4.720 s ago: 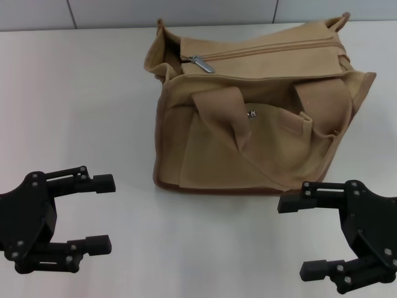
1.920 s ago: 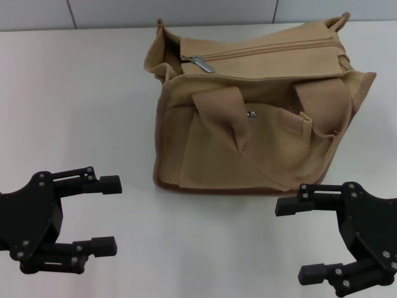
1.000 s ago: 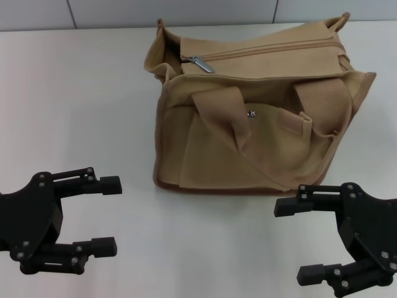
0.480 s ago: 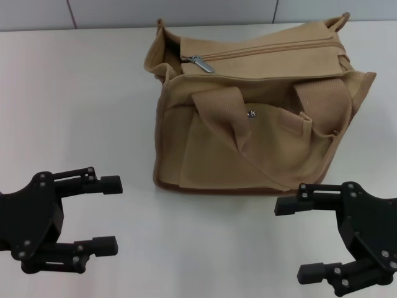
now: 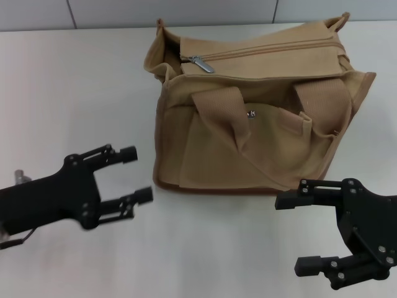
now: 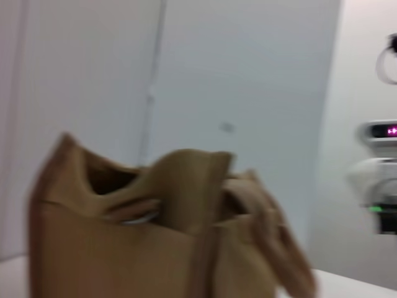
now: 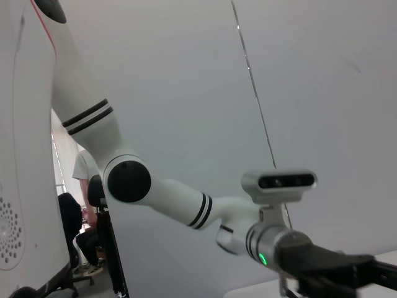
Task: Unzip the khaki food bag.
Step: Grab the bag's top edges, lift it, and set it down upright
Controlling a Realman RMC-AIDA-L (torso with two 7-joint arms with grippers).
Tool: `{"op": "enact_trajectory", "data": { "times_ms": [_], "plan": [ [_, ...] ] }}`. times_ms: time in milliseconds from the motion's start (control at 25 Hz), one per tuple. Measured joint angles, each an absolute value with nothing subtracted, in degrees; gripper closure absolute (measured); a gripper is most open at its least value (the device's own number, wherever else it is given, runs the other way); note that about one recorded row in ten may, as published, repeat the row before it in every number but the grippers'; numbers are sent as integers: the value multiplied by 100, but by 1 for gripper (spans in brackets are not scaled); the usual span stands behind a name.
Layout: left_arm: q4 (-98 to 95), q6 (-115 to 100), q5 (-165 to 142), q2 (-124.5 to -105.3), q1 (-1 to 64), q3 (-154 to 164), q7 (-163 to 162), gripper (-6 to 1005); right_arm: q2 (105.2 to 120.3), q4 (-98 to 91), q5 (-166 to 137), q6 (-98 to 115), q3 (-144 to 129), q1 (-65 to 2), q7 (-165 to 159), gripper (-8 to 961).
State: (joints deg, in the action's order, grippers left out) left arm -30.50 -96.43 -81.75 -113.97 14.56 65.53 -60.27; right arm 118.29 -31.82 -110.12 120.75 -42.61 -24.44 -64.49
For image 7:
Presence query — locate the black stand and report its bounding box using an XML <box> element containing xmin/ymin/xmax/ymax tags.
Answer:
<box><xmin>95</xmin><ymin>212</ymin><xmax>130</xmax><ymax>298</ymax></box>

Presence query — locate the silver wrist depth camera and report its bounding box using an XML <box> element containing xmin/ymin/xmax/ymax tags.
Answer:
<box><xmin>241</xmin><ymin>168</ymin><xmax>319</xmax><ymax>231</ymax></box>

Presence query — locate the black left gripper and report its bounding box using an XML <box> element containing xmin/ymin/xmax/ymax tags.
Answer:
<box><xmin>277</xmin><ymin>238</ymin><xmax>397</xmax><ymax>298</ymax></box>

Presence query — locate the black office chair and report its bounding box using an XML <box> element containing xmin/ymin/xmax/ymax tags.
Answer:
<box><xmin>87</xmin><ymin>174</ymin><xmax>109</xmax><ymax>215</ymax></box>
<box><xmin>58</xmin><ymin>192</ymin><xmax>105</xmax><ymax>277</ymax></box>
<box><xmin>68</xmin><ymin>242</ymin><xmax>96</xmax><ymax>294</ymax></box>

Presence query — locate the standing person white shirt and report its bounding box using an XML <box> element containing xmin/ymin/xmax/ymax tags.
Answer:
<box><xmin>72</xmin><ymin>150</ymin><xmax>100</xmax><ymax>231</ymax></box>

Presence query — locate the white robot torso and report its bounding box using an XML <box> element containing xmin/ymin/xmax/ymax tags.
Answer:
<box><xmin>0</xmin><ymin>0</ymin><xmax>71</xmax><ymax>298</ymax></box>

